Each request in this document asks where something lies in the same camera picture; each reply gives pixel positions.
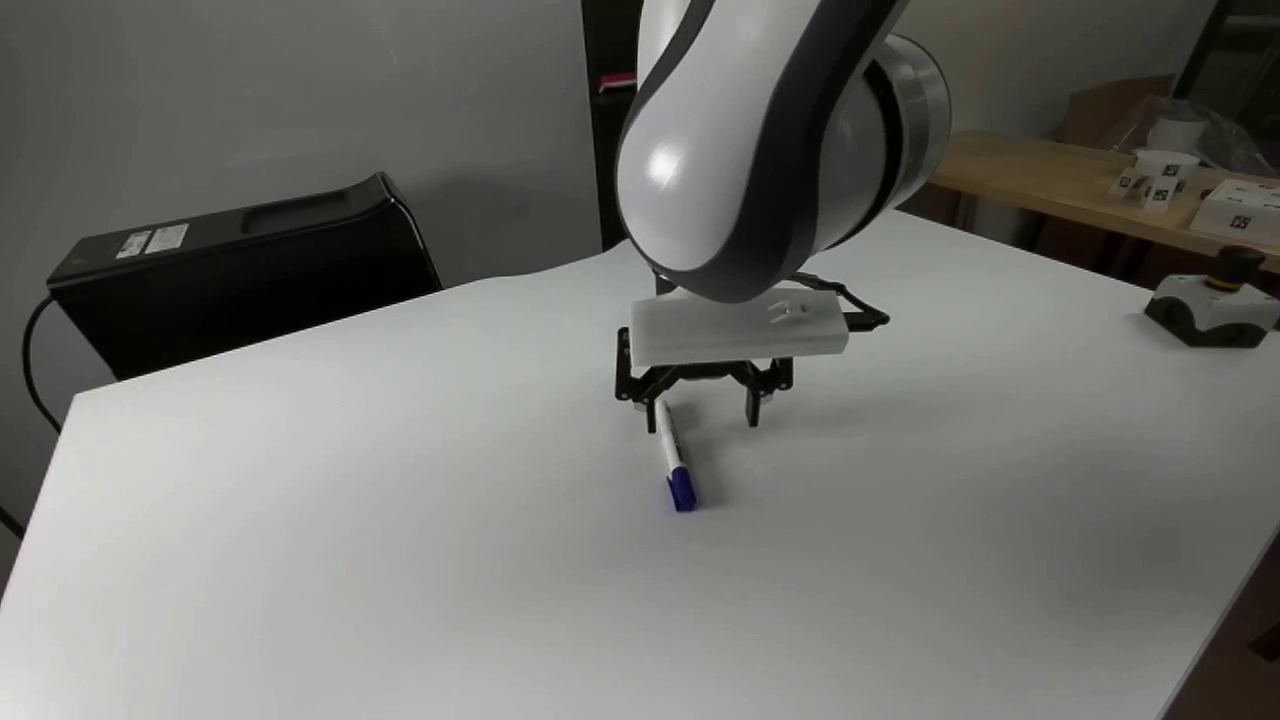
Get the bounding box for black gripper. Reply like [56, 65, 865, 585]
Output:
[610, 327, 796, 437]

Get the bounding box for white marker with blue cap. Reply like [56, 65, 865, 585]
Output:
[655, 404, 701, 511]

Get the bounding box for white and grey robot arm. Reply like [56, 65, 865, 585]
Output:
[615, 0, 952, 425]

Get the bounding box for wooden side table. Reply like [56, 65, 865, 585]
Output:
[930, 131, 1224, 277]

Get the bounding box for white and black device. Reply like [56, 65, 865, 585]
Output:
[1145, 245, 1280, 347]

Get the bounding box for white paper boxes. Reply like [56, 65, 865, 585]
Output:
[1110, 116, 1280, 245]

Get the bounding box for black computer tower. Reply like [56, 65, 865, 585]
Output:
[46, 174, 441, 382]

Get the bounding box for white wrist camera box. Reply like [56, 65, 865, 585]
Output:
[626, 283, 848, 365]

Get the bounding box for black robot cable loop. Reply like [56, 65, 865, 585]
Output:
[796, 269, 890, 339]

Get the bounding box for black power cable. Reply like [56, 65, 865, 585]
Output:
[17, 293, 66, 434]

